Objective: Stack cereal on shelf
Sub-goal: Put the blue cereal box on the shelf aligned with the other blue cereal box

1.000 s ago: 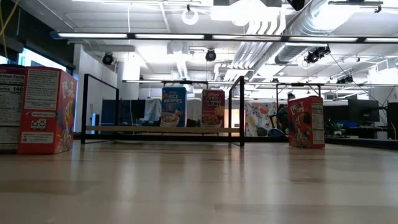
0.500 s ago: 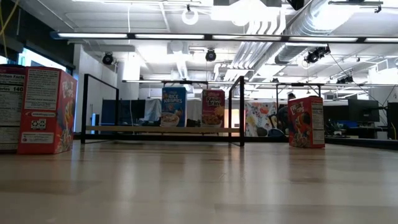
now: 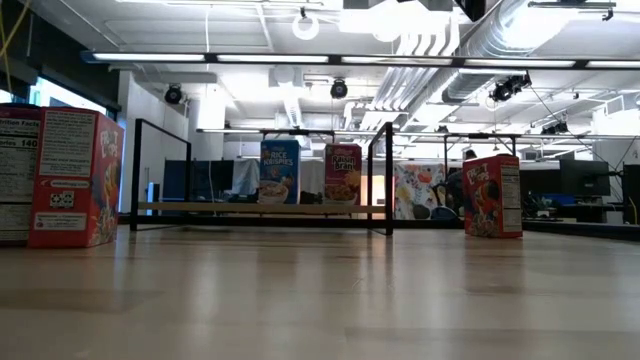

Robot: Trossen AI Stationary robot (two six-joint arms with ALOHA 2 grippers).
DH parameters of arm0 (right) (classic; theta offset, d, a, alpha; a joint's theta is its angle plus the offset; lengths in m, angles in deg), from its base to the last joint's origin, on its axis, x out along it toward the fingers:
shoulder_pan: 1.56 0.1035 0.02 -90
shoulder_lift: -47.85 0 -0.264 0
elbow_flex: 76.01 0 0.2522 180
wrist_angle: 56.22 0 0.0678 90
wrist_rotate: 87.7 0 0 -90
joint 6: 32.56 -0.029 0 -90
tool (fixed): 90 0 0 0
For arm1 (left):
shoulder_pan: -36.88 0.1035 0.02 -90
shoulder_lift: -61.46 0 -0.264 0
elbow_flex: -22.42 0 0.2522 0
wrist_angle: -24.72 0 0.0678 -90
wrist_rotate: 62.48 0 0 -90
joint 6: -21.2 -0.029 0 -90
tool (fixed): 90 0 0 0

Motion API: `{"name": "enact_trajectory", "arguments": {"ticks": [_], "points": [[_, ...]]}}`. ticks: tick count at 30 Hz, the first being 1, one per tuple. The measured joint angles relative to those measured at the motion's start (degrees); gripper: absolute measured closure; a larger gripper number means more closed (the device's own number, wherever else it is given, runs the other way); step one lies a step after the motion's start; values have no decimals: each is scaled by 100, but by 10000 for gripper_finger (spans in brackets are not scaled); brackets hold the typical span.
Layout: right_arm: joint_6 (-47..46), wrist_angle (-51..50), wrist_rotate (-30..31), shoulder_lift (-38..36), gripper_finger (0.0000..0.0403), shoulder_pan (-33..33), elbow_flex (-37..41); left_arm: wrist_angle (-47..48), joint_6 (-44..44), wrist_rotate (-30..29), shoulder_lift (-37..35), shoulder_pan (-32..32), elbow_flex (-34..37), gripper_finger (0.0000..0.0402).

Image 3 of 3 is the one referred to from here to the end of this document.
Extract blue Rice Krispies cereal box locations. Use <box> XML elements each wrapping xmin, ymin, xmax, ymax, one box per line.
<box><xmin>258</xmin><ymin>139</ymin><xmax>302</xmax><ymax>205</ymax></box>

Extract red Froot Loops cereal box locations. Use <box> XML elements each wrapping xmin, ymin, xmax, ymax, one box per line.
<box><xmin>27</xmin><ymin>106</ymin><xmax>126</xmax><ymax>250</ymax></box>
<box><xmin>461</xmin><ymin>154</ymin><xmax>524</xmax><ymax>239</ymax></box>

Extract colourful floral cloth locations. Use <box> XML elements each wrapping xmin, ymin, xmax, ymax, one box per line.
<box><xmin>393</xmin><ymin>162</ymin><xmax>448</xmax><ymax>221</ymax></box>

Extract dark blue partition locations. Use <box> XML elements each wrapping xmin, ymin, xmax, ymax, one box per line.
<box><xmin>162</xmin><ymin>159</ymin><xmax>235</xmax><ymax>202</ymax></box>

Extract long ceiling light strip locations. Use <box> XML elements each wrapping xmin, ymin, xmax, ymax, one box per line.
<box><xmin>81</xmin><ymin>49</ymin><xmax>640</xmax><ymax>71</ymax></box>

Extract person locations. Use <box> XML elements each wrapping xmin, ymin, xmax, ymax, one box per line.
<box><xmin>446</xmin><ymin>148</ymin><xmax>479</xmax><ymax>220</ymax></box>

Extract white ceiling conduit bundle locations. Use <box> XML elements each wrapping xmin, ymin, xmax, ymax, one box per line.
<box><xmin>369</xmin><ymin>19</ymin><xmax>461</xmax><ymax>131</ymax></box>

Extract black ceiling spotlight cluster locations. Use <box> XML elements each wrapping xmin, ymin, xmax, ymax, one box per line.
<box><xmin>489</xmin><ymin>73</ymin><xmax>533</xmax><ymax>104</ymax></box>

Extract black computer monitor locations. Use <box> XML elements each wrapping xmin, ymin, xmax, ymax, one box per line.
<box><xmin>558</xmin><ymin>158</ymin><xmax>612</xmax><ymax>197</ymax></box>
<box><xmin>519</xmin><ymin>168</ymin><xmax>561</xmax><ymax>196</ymax></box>
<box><xmin>622</xmin><ymin>163</ymin><xmax>640</xmax><ymax>225</ymax></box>

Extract black ceiling track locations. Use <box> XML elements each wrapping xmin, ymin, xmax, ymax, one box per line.
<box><xmin>527</xmin><ymin>0</ymin><xmax>617</xmax><ymax>22</ymax></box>

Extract wooden shelf with black frame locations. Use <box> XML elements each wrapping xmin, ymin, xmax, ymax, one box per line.
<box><xmin>129</xmin><ymin>118</ymin><xmax>395</xmax><ymax>237</ymax></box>

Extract black metal table frame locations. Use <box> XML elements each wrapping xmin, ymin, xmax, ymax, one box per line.
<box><xmin>117</xmin><ymin>213</ymin><xmax>640</xmax><ymax>242</ymax></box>

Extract white ring lamp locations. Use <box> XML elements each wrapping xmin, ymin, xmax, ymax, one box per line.
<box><xmin>291</xmin><ymin>11</ymin><xmax>321</xmax><ymax>42</ymax></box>

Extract black metal frame stand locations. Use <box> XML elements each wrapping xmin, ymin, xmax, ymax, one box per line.
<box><xmin>443</xmin><ymin>132</ymin><xmax>519</xmax><ymax>166</ymax></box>

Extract silver ventilation duct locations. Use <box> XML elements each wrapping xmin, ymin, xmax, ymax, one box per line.
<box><xmin>439</xmin><ymin>0</ymin><xmax>531</xmax><ymax>104</ymax></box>

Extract window with dark frame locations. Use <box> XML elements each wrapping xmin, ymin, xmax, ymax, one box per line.
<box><xmin>0</xmin><ymin>74</ymin><xmax>121</xmax><ymax>117</ymax></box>

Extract yellow hanging cable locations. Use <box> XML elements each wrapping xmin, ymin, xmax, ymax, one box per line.
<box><xmin>0</xmin><ymin>0</ymin><xmax>31</xmax><ymax>96</ymax></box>

